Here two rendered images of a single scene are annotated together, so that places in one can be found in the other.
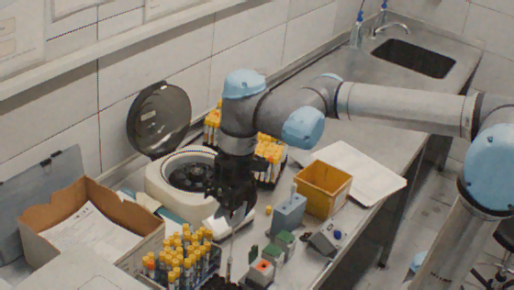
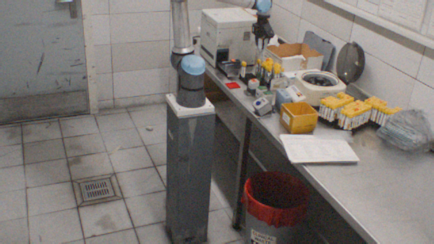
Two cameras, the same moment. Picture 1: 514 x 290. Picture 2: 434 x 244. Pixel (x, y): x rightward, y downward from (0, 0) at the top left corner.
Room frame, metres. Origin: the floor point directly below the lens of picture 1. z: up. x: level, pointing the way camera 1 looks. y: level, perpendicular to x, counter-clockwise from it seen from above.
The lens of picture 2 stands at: (2.16, -2.00, 1.93)
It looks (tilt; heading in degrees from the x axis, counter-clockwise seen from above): 29 degrees down; 127
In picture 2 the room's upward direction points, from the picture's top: 4 degrees clockwise
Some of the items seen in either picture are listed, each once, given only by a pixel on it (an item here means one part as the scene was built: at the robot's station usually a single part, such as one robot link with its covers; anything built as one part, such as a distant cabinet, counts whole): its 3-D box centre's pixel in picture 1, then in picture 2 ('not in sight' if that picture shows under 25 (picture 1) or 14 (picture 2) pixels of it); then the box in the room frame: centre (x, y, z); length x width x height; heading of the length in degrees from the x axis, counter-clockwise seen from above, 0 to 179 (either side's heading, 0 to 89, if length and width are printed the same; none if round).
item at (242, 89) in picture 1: (243, 103); not in sight; (0.92, 0.02, 1.39); 0.09 x 0.08 x 0.11; 61
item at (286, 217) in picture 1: (287, 217); (283, 102); (1.18, -0.13, 0.92); 0.10 x 0.07 x 0.10; 146
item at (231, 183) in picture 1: (232, 174); (262, 25); (0.91, 0.03, 1.24); 0.09 x 0.08 x 0.12; 152
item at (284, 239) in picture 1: (284, 245); (266, 98); (1.08, -0.12, 0.91); 0.05 x 0.04 x 0.07; 61
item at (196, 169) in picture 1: (195, 179); (319, 83); (1.25, 0.14, 0.97); 0.15 x 0.15 x 0.07
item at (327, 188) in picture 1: (321, 190); (298, 117); (1.33, -0.22, 0.93); 0.13 x 0.13 x 0.10; 57
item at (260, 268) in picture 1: (260, 273); (253, 85); (0.96, -0.06, 0.92); 0.05 x 0.04 x 0.06; 61
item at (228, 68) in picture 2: not in sight; (226, 65); (0.67, 0.06, 0.92); 0.21 x 0.07 x 0.05; 151
